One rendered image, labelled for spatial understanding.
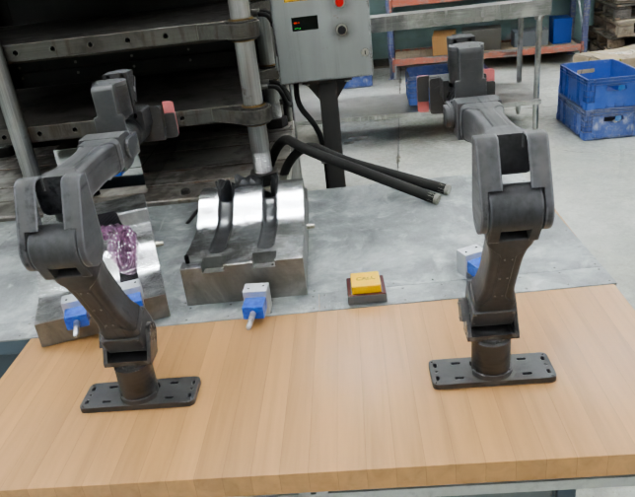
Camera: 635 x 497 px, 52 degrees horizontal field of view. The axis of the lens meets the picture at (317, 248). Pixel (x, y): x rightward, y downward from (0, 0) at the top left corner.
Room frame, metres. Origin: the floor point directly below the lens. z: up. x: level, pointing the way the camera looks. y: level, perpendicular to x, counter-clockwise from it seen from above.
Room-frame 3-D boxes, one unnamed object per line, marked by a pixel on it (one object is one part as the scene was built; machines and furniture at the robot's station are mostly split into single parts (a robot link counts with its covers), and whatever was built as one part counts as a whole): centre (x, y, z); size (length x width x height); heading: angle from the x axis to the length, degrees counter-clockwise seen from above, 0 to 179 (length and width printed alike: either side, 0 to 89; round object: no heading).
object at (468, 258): (1.17, -0.34, 0.83); 0.13 x 0.05 x 0.05; 18
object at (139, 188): (2.28, 0.66, 0.87); 0.50 x 0.27 x 0.17; 177
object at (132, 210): (1.39, 0.51, 0.86); 0.50 x 0.26 x 0.11; 15
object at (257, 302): (1.12, 0.14, 0.83); 0.13 x 0.05 x 0.05; 173
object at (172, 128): (1.26, 0.27, 1.20); 0.09 x 0.07 x 0.07; 175
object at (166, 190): (2.36, 0.71, 0.76); 1.30 x 0.84 x 0.07; 87
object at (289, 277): (1.46, 0.15, 0.87); 0.50 x 0.26 x 0.14; 177
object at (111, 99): (1.10, 0.33, 1.24); 0.12 x 0.09 x 0.12; 175
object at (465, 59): (1.05, -0.27, 1.24); 0.12 x 0.09 x 0.12; 175
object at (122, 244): (1.39, 0.50, 0.90); 0.26 x 0.18 x 0.08; 15
